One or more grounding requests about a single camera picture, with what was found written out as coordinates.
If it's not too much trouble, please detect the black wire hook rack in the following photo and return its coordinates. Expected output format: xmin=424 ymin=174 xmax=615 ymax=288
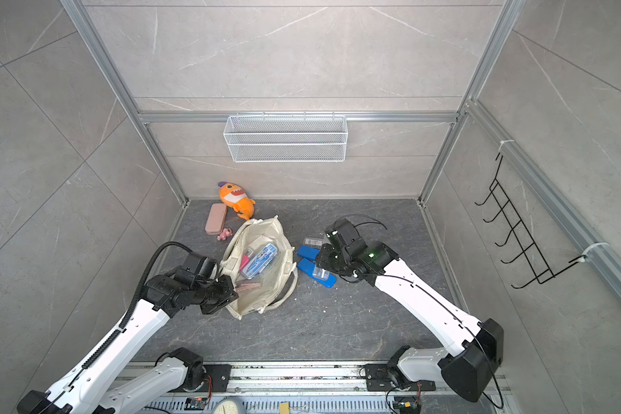
xmin=474 ymin=152 xmax=601 ymax=290

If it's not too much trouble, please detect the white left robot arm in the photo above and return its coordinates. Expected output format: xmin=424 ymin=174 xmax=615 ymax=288
xmin=17 ymin=241 xmax=238 ymax=413

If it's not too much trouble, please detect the blue compass case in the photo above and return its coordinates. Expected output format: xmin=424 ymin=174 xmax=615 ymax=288
xmin=298 ymin=246 xmax=320 ymax=262
xmin=241 ymin=243 xmax=279 ymax=279
xmin=298 ymin=258 xmax=336 ymax=288

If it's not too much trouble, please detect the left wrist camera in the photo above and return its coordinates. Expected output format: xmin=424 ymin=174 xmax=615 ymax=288
xmin=177 ymin=252 xmax=217 ymax=286

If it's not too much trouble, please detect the pink compass case in bag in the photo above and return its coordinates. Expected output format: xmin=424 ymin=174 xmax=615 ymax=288
xmin=239 ymin=255 xmax=251 ymax=272

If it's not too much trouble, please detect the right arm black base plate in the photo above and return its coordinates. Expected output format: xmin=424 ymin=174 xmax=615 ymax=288
xmin=362 ymin=363 xmax=436 ymax=393

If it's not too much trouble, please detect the clear labelled compass case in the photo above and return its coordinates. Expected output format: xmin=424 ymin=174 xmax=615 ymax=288
xmin=304 ymin=237 xmax=327 ymax=249

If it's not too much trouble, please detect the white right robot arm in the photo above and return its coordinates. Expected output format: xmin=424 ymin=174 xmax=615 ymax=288
xmin=316 ymin=243 xmax=504 ymax=403

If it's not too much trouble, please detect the white wire mesh basket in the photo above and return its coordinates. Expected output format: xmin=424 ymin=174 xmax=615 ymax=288
xmin=224 ymin=115 xmax=348 ymax=163

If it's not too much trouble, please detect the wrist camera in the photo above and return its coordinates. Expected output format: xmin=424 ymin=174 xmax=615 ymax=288
xmin=177 ymin=252 xmax=217 ymax=286
xmin=324 ymin=218 xmax=367 ymax=255

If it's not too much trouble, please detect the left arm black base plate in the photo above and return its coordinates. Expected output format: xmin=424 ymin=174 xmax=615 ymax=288
xmin=183 ymin=364 xmax=232 ymax=393

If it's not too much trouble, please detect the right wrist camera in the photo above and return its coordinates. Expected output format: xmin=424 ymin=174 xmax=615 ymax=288
xmin=324 ymin=218 xmax=367 ymax=255

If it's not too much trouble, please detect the beige canvas bag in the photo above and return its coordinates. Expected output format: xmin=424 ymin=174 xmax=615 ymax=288
xmin=217 ymin=217 xmax=298 ymax=320

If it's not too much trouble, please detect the pink rectangular case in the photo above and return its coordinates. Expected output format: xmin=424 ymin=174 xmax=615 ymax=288
xmin=205 ymin=203 xmax=228 ymax=236

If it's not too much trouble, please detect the orange plush shark toy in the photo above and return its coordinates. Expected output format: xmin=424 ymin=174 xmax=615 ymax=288
xmin=218 ymin=182 xmax=255 ymax=221

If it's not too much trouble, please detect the pink bear figurine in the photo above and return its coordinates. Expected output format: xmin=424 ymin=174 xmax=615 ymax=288
xmin=217 ymin=228 xmax=234 ymax=241

